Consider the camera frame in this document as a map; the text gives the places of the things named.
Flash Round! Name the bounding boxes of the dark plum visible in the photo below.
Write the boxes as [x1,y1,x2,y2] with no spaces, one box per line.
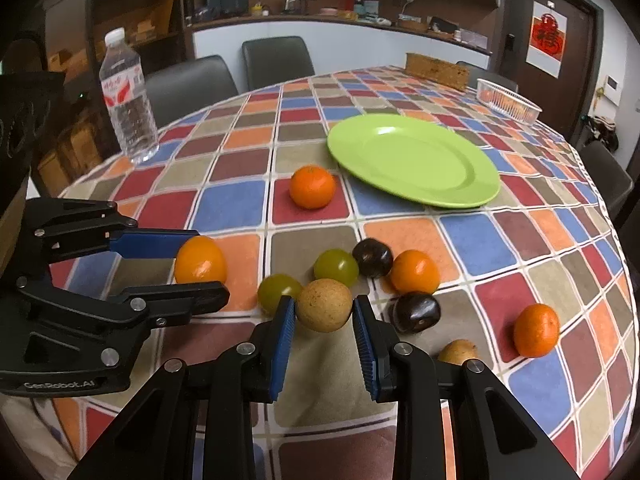
[352,238,394,278]
[390,292,442,333]

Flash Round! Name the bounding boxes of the small orange kumquat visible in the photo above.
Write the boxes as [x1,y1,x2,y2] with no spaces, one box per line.
[174,235,228,284]

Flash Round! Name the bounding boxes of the green tomato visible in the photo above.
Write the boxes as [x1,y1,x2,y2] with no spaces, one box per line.
[257,273,303,318]
[312,248,359,287]

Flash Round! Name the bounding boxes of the tan longan fruit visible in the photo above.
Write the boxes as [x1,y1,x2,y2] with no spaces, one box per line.
[295,278,352,333]

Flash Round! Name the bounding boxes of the orange fruit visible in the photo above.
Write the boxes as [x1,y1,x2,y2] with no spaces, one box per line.
[388,249,440,294]

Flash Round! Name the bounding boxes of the mandarin right side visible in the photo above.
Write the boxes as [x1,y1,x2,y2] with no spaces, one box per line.
[513,304,560,358]

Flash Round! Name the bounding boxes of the dark chair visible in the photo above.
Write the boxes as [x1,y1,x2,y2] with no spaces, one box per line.
[579,141,634,220]
[242,36,314,90]
[145,55,239,129]

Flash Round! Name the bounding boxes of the checkered tablecloth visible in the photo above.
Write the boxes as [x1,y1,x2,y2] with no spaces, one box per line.
[0,64,639,480]

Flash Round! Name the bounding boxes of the clear water bottle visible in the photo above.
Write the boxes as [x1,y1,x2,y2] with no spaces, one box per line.
[99,27,160,165]

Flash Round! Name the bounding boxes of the mandarin near plate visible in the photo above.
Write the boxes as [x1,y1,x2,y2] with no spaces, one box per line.
[288,165,336,210]

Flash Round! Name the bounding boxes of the green plate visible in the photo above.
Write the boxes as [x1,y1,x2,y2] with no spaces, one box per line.
[326,114,501,209]

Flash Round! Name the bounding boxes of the wooden counter shelf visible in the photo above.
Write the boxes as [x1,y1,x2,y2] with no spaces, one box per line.
[189,14,494,55]

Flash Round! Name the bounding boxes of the dark chair right side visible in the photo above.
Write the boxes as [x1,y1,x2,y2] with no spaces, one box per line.
[579,141,634,220]

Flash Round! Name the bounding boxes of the clear plastic basket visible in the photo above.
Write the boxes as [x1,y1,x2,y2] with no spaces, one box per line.
[476,78,542,126]

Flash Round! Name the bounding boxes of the woven brown box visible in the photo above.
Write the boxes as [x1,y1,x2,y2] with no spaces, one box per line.
[405,52,470,92]

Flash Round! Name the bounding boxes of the dark chair far end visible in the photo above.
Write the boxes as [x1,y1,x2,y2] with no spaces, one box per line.
[457,61,518,92]

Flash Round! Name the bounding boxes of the brown door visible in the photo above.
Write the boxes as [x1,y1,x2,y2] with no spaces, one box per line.
[495,0,604,144]

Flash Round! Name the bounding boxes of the red white door poster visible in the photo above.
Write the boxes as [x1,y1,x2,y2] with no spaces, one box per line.
[525,1,567,79]

